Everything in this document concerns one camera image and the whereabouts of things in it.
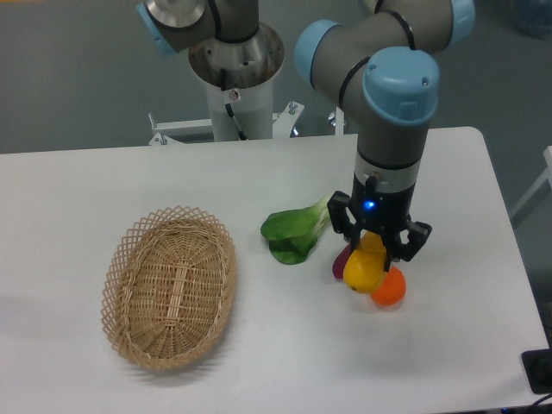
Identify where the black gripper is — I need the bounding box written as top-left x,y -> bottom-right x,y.
327,177 -> 432,272

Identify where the yellow mango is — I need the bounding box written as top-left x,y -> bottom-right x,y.
343,232 -> 386,294

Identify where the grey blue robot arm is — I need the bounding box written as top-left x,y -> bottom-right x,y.
136,1 -> 475,263

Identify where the purple sweet potato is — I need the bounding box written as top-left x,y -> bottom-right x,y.
332,245 -> 350,280

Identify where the orange tangerine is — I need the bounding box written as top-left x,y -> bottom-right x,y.
370,267 -> 407,306

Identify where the green bok choy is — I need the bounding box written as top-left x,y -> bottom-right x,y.
260,196 -> 330,265

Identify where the white furniture leg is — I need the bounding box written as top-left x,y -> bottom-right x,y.
509,146 -> 551,228

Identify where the black device at edge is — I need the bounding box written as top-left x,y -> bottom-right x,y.
521,348 -> 551,394

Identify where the woven wicker basket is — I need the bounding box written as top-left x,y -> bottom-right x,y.
101,206 -> 237,370

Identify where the white metal base frame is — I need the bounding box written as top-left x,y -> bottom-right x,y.
147,101 -> 348,146

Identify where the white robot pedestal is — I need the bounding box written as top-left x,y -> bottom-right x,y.
204,81 -> 273,142

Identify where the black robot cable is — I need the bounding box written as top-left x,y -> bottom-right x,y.
220,67 -> 248,141

